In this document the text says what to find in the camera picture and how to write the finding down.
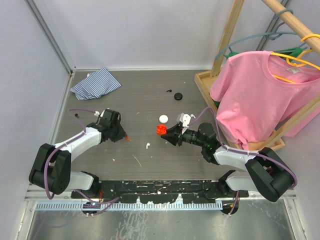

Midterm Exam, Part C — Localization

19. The green hanger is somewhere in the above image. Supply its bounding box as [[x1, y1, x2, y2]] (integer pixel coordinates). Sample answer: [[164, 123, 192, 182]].
[[223, 47, 307, 59]]

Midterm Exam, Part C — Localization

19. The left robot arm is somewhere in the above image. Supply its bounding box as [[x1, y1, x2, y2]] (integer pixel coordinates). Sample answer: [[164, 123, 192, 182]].
[[28, 109, 127, 199]]

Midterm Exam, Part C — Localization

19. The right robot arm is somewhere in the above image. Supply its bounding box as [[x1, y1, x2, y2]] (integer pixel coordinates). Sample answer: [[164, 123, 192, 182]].
[[160, 122, 297, 202]]

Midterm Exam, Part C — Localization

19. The black round charging case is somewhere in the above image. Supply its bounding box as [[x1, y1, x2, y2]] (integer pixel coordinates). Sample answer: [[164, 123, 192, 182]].
[[173, 92, 183, 101]]

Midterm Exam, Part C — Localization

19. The yellow hanger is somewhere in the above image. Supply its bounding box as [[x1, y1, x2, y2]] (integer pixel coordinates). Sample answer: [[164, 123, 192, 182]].
[[271, 33, 320, 84]]

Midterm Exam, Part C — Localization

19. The pink t-shirt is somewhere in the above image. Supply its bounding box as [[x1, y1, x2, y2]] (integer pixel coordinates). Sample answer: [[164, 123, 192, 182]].
[[209, 51, 320, 150]]

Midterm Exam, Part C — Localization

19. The blue striped cloth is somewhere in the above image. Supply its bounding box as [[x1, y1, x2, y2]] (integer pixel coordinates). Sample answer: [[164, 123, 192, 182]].
[[70, 67, 122, 101]]

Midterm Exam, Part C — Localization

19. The wooden clothes rack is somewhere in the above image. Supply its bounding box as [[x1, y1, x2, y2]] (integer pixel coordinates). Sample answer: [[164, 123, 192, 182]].
[[194, 0, 320, 151]]

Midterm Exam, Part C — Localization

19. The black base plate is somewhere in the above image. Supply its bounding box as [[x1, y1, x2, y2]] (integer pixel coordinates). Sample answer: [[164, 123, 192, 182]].
[[86, 180, 237, 204]]

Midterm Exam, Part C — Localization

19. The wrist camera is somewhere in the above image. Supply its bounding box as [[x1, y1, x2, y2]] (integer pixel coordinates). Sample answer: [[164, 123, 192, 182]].
[[94, 110, 105, 118], [177, 113, 196, 128]]

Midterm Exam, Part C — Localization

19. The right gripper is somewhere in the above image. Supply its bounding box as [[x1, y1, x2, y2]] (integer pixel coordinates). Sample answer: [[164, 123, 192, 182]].
[[161, 122, 207, 148]]

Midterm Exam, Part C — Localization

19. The green garment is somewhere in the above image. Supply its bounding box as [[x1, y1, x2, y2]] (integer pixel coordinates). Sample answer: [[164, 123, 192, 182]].
[[213, 100, 221, 109]]

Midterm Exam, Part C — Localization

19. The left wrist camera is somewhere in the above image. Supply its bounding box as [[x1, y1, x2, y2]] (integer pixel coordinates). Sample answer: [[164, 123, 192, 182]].
[[94, 110, 105, 118]]

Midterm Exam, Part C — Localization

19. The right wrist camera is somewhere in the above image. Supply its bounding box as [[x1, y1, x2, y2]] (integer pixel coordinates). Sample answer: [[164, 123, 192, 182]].
[[177, 113, 196, 128]]

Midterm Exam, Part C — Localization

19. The grey-blue hanger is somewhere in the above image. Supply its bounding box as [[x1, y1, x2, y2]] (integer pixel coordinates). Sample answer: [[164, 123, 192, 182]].
[[214, 8, 305, 60]]

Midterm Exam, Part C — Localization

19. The aluminium frame post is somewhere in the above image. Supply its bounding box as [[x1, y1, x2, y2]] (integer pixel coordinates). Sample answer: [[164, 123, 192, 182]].
[[25, 0, 75, 75]]

